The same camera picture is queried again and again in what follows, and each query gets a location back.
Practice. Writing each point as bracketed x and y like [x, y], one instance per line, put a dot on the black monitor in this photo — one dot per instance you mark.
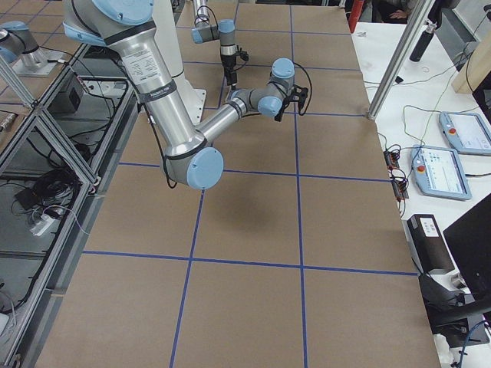
[468, 240]

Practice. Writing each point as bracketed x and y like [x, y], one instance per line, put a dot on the near teach pendant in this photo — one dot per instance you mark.
[439, 172]

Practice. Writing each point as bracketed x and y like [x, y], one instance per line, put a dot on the white power strip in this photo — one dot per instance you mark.
[42, 225]

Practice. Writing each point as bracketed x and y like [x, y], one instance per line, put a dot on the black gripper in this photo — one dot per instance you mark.
[230, 65]

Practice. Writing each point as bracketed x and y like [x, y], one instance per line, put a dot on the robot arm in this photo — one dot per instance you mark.
[207, 28]
[128, 28]

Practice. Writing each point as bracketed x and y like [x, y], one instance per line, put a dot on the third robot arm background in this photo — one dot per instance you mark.
[16, 40]

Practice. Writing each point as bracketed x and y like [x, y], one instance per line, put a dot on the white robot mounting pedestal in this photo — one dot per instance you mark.
[167, 42]

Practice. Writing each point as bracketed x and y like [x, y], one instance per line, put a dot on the black power adapter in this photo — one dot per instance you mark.
[27, 198]

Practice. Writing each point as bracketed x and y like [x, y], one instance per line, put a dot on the small circuit board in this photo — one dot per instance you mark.
[392, 159]

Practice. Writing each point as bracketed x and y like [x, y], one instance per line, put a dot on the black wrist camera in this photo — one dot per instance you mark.
[300, 96]
[242, 54]

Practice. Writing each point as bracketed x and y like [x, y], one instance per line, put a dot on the black bottle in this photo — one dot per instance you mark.
[423, 43]

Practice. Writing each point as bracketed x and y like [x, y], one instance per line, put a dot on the teach pendant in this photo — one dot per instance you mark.
[466, 132]
[439, 172]

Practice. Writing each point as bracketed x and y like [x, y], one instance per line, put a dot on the far teach pendant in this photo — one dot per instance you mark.
[466, 132]

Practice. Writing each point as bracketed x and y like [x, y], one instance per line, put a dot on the aluminium frame rail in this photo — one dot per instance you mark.
[39, 117]

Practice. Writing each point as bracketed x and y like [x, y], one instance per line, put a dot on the black box with label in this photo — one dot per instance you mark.
[427, 241]

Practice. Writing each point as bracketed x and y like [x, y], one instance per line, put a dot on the black monitor stand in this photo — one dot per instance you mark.
[451, 313]

